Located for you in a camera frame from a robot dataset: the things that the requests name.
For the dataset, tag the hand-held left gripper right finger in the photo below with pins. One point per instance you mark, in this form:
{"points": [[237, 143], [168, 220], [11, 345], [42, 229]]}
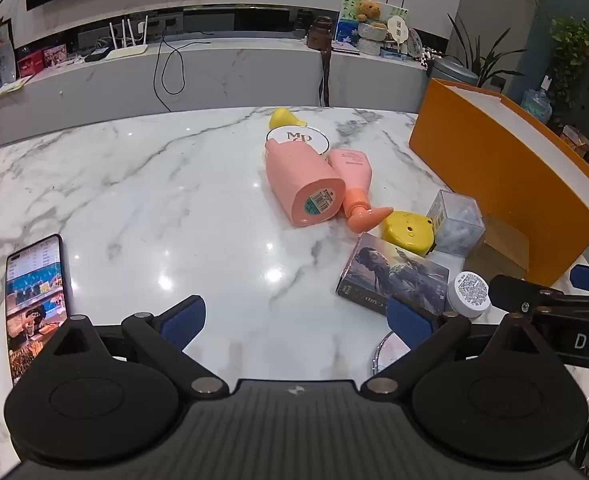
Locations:
{"points": [[409, 324]]}

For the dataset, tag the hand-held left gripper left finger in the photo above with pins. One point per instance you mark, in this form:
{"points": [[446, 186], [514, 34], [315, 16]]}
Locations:
{"points": [[184, 321]]}

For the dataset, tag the small white jar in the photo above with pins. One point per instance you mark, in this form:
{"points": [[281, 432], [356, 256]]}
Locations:
{"points": [[467, 292]]}

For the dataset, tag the small brown cardboard box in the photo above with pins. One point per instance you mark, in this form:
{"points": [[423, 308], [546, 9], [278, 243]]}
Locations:
{"points": [[499, 245]]}

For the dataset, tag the dark printed card box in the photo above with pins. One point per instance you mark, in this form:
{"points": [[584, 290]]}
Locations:
{"points": [[389, 270]]}

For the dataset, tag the clear plastic box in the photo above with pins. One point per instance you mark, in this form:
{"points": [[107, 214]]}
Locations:
{"points": [[457, 225]]}

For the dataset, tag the orange cardboard box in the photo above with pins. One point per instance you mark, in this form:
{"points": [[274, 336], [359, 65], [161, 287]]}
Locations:
{"points": [[499, 170]]}

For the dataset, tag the pink pump bottle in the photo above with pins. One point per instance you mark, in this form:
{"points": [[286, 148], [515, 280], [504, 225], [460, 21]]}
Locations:
{"points": [[349, 170]]}

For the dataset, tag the large pink bottle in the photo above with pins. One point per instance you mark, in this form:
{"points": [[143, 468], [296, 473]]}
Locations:
{"points": [[294, 180]]}

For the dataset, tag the white round compact case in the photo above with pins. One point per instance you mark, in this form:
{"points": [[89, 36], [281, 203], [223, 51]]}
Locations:
{"points": [[305, 135]]}

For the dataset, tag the yellow rubber bulb blower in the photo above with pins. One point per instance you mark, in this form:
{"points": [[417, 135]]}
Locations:
{"points": [[282, 119]]}

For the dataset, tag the orange printed carton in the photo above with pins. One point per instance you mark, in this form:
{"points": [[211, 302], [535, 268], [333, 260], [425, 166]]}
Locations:
{"points": [[576, 142]]}

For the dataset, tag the black smartphone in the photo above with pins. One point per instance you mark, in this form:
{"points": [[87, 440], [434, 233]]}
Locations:
{"points": [[34, 285]]}

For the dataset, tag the blue water jug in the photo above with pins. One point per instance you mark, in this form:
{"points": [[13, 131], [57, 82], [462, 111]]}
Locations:
{"points": [[536, 105]]}

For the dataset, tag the long-leaved potted plant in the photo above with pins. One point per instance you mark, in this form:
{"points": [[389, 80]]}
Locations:
{"points": [[480, 72]]}

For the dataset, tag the grey trash can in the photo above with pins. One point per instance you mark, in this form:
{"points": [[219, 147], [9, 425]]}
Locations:
{"points": [[454, 71]]}

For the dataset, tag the green ivy plant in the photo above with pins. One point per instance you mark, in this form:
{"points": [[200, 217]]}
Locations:
{"points": [[574, 45]]}

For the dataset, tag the white marble media console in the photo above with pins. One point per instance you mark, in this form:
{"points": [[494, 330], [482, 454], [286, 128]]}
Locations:
{"points": [[249, 75]]}

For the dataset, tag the patterned decorative plate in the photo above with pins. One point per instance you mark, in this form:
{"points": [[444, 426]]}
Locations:
{"points": [[415, 45]]}

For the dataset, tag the small blue tray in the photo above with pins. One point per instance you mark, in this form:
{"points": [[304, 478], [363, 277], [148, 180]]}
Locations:
{"points": [[393, 54]]}

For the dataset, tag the white router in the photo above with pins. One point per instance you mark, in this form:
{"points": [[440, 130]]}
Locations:
{"points": [[127, 51]]}

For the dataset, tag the patterned round box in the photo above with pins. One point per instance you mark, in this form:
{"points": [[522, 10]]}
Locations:
{"points": [[372, 30], [369, 47]]}

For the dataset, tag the black set-top box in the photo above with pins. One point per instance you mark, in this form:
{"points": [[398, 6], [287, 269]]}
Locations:
{"points": [[97, 55]]}

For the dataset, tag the white flat book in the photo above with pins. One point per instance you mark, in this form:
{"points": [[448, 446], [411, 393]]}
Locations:
{"points": [[345, 48]]}

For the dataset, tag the white round hand fan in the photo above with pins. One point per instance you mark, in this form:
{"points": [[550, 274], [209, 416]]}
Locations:
{"points": [[398, 27]]}

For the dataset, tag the yellow notebook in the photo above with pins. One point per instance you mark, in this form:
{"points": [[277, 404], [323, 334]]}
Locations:
{"points": [[12, 87]]}

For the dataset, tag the red printed box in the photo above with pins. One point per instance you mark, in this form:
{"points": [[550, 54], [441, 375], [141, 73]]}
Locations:
{"points": [[55, 56]]}

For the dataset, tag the red gift box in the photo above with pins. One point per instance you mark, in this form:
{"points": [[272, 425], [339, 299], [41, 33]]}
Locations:
{"points": [[30, 65]]}

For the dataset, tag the green and blue painting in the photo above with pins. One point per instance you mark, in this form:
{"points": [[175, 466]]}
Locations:
{"points": [[347, 20]]}

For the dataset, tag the brown teddy bear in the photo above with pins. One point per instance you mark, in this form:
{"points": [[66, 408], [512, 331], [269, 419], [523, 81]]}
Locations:
{"points": [[369, 10]]}

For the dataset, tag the brown camera bag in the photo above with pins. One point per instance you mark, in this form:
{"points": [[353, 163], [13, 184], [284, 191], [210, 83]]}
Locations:
{"points": [[320, 35]]}

